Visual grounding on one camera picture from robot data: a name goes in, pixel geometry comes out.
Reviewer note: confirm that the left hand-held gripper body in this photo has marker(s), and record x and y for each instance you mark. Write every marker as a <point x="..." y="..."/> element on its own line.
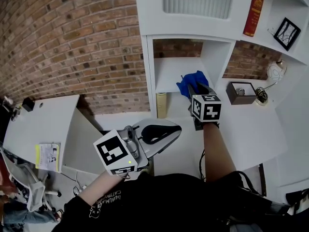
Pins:
<point x="112" y="151"/>

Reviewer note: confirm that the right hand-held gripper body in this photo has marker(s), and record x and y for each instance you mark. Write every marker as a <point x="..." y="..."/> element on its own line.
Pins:
<point x="207" y="110"/>

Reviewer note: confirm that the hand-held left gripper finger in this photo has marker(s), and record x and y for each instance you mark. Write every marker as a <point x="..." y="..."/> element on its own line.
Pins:
<point x="161" y="145"/>
<point x="161" y="122"/>

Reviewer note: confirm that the blue wiping cloth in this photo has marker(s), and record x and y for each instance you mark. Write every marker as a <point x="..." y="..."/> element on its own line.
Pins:
<point x="190" y="80"/>

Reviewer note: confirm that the white wall shelving unit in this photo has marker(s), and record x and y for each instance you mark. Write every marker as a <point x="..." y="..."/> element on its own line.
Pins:
<point x="149" y="8"/>

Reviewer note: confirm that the person's right forearm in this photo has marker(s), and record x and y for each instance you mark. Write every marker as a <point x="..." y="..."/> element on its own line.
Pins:
<point x="217" y="151"/>

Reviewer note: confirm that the person's left forearm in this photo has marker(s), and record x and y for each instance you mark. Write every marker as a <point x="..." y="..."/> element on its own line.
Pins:
<point x="101" y="187"/>

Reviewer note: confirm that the white desk surface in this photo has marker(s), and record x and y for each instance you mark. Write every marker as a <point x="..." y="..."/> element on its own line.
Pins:
<point x="251" y="134"/>

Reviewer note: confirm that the white globe lamp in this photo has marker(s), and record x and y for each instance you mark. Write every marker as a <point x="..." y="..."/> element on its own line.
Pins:
<point x="275" y="71"/>

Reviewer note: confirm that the beige book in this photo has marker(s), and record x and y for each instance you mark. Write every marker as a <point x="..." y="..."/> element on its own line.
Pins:
<point x="161" y="105"/>

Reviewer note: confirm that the thin wrist bangle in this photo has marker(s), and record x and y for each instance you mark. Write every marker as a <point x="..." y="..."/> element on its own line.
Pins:
<point x="124" y="177"/>

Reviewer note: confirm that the person's white shoe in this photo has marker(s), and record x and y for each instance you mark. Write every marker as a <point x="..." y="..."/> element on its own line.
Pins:
<point x="146" y="170"/>

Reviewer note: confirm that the small silver object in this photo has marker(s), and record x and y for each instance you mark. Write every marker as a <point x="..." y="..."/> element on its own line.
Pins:
<point x="240" y="92"/>

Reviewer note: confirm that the dark brown open box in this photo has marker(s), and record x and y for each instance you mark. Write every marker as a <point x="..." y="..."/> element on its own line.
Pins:
<point x="241" y="100"/>

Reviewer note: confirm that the person's black shirt torso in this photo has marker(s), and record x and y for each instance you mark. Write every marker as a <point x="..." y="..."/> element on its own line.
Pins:
<point x="157" y="207"/>

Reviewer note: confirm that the yellow-edged booklet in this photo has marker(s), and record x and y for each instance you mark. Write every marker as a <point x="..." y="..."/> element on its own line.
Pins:
<point x="48" y="157"/>

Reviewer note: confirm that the white side table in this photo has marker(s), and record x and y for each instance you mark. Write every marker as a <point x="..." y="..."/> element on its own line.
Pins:
<point x="43" y="124"/>

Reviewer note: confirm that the white chair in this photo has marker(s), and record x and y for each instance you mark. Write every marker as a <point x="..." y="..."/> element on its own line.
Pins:
<point x="36" y="192"/>

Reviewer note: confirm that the frosted glass cabinet door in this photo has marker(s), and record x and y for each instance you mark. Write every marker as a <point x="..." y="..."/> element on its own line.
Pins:
<point x="198" y="1"/>

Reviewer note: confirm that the red book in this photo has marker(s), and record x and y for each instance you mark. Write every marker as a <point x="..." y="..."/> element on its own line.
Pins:
<point x="254" y="11"/>

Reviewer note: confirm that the small black box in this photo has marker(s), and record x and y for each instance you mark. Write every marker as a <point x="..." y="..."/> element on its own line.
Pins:
<point x="28" y="104"/>

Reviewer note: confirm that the black waist-mounted device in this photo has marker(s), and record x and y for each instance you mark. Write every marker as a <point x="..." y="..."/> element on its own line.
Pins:
<point x="270" y="202"/>

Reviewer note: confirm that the black picture frame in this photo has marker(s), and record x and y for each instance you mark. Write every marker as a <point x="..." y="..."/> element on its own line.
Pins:
<point x="287" y="34"/>

